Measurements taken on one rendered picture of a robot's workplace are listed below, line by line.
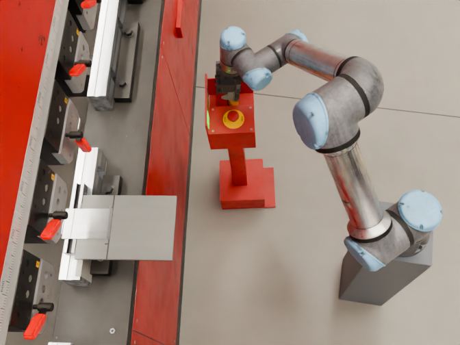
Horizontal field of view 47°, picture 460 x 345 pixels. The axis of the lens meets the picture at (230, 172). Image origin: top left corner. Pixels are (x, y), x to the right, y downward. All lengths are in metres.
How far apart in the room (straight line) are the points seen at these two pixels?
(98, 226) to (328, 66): 0.74
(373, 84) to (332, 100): 0.10
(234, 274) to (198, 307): 0.21
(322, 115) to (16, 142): 0.63
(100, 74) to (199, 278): 1.09
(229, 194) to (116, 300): 0.99
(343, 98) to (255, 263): 1.34
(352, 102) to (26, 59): 0.69
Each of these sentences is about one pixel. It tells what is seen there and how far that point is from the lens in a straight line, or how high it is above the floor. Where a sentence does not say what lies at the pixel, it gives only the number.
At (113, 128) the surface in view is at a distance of 1.74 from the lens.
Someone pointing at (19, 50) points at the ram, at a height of 1.51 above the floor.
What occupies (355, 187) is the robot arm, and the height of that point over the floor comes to 1.14.
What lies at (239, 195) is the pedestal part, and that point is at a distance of 2.38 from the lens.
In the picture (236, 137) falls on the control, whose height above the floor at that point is 0.75.
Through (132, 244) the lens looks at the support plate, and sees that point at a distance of 1.45.
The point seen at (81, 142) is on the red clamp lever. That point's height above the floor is 1.21.
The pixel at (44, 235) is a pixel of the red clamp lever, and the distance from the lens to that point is 1.18.
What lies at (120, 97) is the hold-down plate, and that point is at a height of 0.90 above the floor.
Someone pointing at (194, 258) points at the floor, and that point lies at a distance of 2.44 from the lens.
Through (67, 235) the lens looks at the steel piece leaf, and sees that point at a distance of 1.51.
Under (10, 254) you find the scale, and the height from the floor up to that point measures 1.39.
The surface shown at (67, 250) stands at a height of 1.00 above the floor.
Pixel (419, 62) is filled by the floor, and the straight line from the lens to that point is 2.94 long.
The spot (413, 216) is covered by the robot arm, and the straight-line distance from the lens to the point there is 1.46.
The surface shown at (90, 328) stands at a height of 0.87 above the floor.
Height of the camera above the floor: 2.35
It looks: 67 degrees down
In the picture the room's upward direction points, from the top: 10 degrees counter-clockwise
